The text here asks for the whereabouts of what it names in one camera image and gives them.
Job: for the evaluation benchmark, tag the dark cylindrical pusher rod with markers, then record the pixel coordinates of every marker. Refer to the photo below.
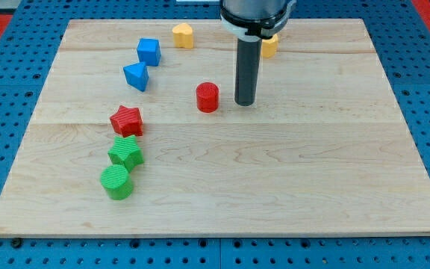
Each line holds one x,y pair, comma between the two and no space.
247,66

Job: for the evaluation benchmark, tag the red cylinder block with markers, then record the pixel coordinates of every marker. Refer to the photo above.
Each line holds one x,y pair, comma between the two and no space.
207,97

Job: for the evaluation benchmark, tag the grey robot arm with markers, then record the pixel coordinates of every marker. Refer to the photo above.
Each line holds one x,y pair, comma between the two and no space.
251,22

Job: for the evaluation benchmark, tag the blue triangle block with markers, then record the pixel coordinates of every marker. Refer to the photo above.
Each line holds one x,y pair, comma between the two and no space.
137,75

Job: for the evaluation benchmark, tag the red star block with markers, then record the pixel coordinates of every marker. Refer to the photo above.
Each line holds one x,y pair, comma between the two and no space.
127,121

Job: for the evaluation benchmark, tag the green star block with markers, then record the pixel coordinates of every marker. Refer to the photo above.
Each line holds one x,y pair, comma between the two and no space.
126,152

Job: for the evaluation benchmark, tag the yellow block behind rod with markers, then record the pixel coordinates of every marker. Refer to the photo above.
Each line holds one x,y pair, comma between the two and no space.
269,47

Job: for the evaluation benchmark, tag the yellow heart block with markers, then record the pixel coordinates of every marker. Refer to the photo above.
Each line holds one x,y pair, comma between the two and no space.
183,36

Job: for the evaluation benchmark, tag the blue cube block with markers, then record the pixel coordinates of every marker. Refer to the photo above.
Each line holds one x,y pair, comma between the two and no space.
148,51

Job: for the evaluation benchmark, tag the light wooden board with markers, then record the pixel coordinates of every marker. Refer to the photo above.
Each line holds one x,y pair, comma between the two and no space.
323,152

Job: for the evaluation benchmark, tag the green cylinder block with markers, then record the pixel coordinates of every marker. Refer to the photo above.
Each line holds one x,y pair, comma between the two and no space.
116,182

